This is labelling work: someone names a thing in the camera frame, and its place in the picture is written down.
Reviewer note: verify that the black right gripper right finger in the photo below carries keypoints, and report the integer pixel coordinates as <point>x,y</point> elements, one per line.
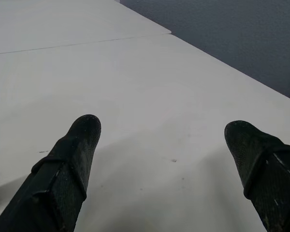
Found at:
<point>268,169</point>

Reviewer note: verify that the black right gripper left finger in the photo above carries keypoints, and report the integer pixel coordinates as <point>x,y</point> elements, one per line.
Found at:
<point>60,181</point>

